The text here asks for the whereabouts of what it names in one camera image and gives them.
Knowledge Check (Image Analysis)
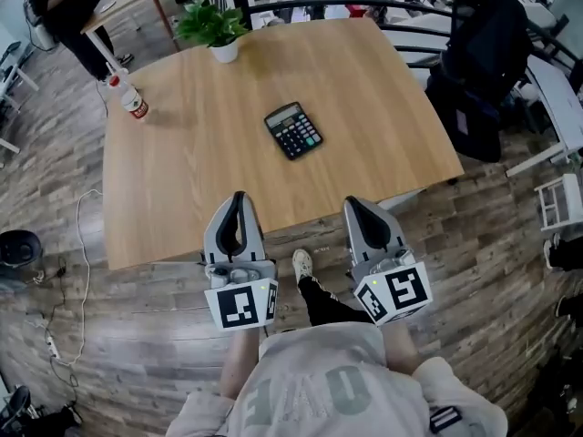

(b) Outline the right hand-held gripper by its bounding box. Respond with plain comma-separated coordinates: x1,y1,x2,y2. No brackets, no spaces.
342,195,434,328

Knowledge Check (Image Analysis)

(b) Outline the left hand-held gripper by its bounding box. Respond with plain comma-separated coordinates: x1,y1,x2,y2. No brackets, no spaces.
202,191,280,333

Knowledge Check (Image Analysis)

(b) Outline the black calculator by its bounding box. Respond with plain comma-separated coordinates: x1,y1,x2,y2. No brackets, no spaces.
263,101,325,162

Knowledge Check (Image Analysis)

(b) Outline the person's left forearm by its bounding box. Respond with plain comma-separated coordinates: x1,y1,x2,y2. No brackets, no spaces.
220,326,271,401

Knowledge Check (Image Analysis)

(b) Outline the person's right forearm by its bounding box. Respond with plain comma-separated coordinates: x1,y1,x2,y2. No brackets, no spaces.
379,319,423,377

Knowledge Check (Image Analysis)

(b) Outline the person's white shoe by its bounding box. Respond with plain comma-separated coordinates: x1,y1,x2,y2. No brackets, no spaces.
291,248,315,287

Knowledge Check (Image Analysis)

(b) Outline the person's black trouser leg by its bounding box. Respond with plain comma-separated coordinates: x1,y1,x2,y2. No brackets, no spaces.
295,275,375,328

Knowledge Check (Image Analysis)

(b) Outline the person's beige shirt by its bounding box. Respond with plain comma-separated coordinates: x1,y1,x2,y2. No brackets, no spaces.
165,320,509,437

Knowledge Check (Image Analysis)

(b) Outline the clear bottle with red label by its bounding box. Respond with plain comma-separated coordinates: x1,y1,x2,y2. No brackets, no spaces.
107,74,150,122

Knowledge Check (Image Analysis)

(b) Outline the small white rack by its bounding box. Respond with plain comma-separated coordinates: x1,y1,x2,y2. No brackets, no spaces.
533,173,583,233

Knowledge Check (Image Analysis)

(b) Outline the black round stool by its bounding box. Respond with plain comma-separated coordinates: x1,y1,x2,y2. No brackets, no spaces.
0,229,45,282

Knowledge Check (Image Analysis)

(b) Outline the green plant in white pot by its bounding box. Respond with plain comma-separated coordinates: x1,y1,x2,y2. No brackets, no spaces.
173,0,250,65

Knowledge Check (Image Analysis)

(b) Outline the white desk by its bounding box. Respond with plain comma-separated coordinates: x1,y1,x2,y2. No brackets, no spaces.
504,54,583,178

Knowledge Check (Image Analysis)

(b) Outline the black metal railing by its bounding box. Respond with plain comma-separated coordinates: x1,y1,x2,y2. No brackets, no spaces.
189,0,583,95

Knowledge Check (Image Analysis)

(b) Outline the black office chair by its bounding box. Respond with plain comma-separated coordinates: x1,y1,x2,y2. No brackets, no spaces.
0,384,85,437

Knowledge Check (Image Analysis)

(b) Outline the white cable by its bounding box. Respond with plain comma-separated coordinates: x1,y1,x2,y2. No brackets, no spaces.
44,188,105,368

